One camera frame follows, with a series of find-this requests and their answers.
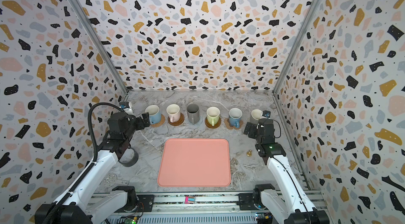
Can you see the brown rattan woven coaster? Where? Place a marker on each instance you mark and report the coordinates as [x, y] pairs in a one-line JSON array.
[[160, 123]]

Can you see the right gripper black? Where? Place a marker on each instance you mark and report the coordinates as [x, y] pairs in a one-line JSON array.
[[254, 128]]

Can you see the pink tray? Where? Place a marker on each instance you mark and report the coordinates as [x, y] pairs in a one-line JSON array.
[[195, 163]]

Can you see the cork paw coaster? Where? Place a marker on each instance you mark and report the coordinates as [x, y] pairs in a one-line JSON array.
[[230, 127]]

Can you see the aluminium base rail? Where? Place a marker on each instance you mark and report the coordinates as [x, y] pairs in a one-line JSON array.
[[242, 201]]

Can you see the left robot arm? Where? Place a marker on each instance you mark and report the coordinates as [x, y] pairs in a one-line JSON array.
[[88, 173]]

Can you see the dark brown wooden coaster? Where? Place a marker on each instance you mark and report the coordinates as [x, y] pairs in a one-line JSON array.
[[177, 123]]

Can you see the green mug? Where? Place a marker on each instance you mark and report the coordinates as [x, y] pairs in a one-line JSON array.
[[213, 116]]

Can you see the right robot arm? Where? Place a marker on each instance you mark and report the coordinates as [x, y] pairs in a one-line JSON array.
[[284, 179]]

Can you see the black tape roll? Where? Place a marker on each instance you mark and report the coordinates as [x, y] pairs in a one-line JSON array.
[[129, 158]]

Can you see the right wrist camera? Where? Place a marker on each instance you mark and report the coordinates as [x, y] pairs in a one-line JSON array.
[[266, 114]]

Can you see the pink handled cream mug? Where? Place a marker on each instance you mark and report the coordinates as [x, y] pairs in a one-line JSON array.
[[173, 111]]

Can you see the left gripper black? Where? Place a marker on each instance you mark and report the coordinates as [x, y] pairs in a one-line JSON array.
[[146, 118]]

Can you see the dark grey mug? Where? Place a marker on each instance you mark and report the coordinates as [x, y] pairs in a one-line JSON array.
[[193, 113]]

